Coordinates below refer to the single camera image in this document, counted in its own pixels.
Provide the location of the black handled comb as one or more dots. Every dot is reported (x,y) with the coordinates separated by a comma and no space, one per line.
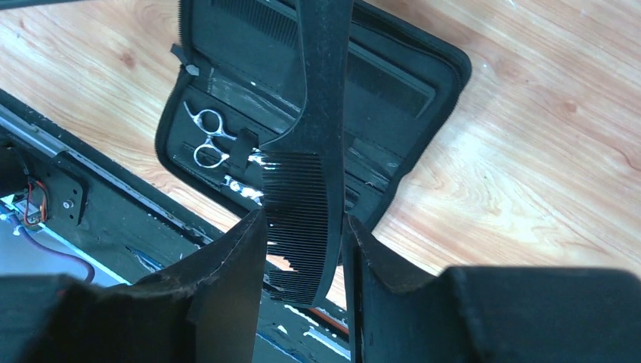
(303,172)

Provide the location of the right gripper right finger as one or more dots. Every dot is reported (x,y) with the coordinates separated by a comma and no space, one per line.
(399,313)

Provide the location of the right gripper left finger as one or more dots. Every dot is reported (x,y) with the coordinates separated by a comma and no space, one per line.
(203,308)

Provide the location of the black straight comb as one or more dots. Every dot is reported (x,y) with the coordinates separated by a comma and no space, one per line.
(259,41)

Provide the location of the black zippered tool case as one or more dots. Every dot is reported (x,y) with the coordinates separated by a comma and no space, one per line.
(241,78)

